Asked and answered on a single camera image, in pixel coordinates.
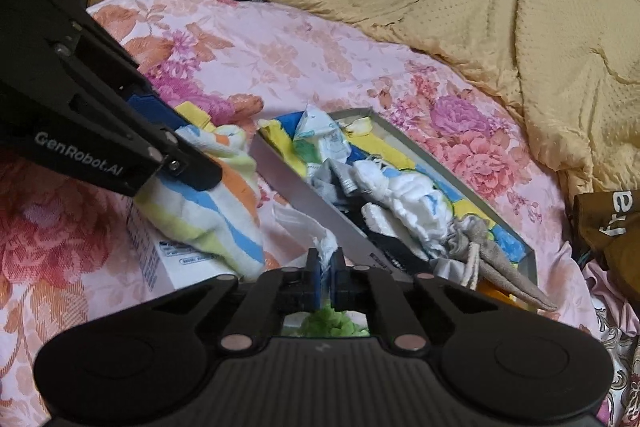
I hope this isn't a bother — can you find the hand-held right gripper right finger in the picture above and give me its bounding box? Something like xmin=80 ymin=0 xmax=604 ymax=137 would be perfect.
xmin=332 ymin=248 xmax=501 ymax=353

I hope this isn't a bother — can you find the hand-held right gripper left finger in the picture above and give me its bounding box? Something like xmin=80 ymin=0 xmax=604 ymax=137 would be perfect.
xmin=145 ymin=249 xmax=323 ymax=353

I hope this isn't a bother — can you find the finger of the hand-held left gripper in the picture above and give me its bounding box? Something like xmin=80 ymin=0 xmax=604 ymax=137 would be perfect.
xmin=0 ymin=54 xmax=223 ymax=198
xmin=45 ymin=0 xmax=190 ymax=130

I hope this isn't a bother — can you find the striped towel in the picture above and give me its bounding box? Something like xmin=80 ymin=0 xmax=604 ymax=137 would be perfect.
xmin=132 ymin=99 xmax=266 ymax=280

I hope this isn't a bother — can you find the green packet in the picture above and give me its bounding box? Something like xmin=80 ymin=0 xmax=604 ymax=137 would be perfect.
xmin=272 ymin=204 xmax=371 ymax=339

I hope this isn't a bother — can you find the dark navy sock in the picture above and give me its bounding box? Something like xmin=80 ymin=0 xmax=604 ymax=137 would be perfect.
xmin=350 ymin=207 xmax=431 ymax=279

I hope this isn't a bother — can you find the white fuzzy sock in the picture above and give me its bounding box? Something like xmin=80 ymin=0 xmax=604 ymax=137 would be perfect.
xmin=360 ymin=202 xmax=401 ymax=233

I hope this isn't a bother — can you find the grey tray with cartoon print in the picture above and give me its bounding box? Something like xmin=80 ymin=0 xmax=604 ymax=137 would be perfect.
xmin=248 ymin=107 xmax=538 ymax=303

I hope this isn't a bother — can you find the orange and white box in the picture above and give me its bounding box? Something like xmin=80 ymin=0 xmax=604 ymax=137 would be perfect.
xmin=125 ymin=202 xmax=241 ymax=293

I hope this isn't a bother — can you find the grey cloth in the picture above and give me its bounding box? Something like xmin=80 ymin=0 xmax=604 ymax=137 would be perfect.
xmin=307 ymin=158 xmax=361 ymax=204
xmin=429 ymin=257 xmax=472 ymax=284

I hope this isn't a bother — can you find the white knotted cloth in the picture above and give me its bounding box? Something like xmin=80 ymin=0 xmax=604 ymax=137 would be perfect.
xmin=352 ymin=159 xmax=461 ymax=258

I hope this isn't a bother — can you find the white blue printed packet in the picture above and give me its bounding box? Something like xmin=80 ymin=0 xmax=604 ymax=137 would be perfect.
xmin=292 ymin=104 xmax=353 ymax=168

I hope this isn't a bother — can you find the grey drawstring pouch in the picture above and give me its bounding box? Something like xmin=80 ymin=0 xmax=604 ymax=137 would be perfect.
xmin=447 ymin=217 xmax=558 ymax=313

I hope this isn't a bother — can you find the floral bed sheet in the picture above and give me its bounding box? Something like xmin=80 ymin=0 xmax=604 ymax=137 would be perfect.
xmin=0 ymin=0 xmax=640 ymax=427

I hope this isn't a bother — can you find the light pink cloth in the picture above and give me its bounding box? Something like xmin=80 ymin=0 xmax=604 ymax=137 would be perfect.
xmin=580 ymin=257 xmax=640 ymax=325

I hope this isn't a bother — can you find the yellow quilt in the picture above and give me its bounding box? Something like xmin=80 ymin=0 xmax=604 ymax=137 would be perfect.
xmin=265 ymin=0 xmax=640 ymax=208

